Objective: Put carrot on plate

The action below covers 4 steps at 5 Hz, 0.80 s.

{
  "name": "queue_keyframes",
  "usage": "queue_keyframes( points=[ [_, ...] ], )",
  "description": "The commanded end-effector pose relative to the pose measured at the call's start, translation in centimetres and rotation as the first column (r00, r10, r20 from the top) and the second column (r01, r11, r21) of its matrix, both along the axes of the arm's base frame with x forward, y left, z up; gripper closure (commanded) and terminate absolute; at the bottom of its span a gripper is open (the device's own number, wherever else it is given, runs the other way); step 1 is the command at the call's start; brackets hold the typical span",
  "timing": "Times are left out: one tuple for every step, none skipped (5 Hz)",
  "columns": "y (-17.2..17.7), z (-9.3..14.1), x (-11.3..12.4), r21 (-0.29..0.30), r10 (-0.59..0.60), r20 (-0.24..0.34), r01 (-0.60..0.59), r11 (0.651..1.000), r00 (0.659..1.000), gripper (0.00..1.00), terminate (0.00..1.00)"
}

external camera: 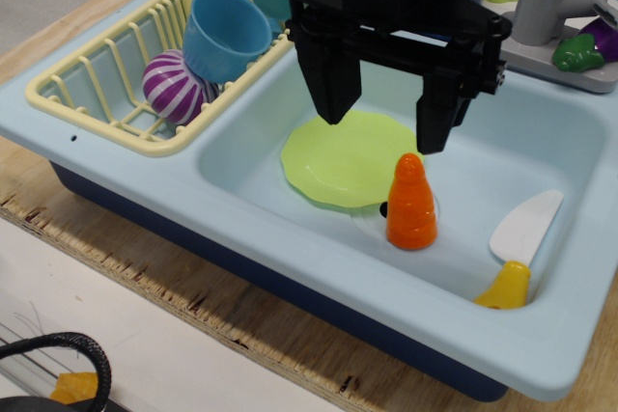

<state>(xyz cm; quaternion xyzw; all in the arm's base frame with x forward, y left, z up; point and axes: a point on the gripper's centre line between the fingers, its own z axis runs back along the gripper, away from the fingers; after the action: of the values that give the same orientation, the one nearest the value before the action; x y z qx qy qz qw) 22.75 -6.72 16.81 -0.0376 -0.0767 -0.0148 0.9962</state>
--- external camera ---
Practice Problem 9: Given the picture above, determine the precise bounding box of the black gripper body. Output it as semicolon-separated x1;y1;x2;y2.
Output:
287;0;511;96

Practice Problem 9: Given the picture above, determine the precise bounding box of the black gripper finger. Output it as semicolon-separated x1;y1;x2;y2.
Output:
416;74;470;155
295;34;361;124

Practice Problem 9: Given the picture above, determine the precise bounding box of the light green plastic plate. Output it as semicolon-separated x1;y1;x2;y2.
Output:
280;110;424;208

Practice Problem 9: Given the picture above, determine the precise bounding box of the orange toy carrot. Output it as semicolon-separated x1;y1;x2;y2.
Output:
386;152;438;250

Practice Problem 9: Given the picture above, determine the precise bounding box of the blue plastic cup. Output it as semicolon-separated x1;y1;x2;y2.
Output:
183;0;272;84

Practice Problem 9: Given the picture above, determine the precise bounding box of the grey toy faucet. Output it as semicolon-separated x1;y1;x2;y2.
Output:
501;0;617;94

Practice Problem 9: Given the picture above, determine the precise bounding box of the purple white striped ball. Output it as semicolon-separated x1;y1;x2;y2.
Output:
142;49;219;125

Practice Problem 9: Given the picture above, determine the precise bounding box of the purple green toy eggplant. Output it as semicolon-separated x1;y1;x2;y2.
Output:
552;18;617;73

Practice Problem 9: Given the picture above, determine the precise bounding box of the cream dish drying rack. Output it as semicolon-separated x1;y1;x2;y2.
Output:
25;0;292;157

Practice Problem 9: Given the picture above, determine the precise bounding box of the light blue toy sink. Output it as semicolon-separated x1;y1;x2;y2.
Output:
0;0;618;402

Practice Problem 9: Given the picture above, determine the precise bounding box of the wooden plywood board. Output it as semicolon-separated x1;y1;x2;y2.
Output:
1;0;617;411

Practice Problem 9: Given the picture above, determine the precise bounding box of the yellow tape piece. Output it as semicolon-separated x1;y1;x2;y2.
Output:
49;372;98;405

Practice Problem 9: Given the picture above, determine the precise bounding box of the toy knife yellow handle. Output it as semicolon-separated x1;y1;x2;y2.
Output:
473;189;564;310

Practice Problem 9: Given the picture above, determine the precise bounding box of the black braided cable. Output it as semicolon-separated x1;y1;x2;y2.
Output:
0;332;113;412

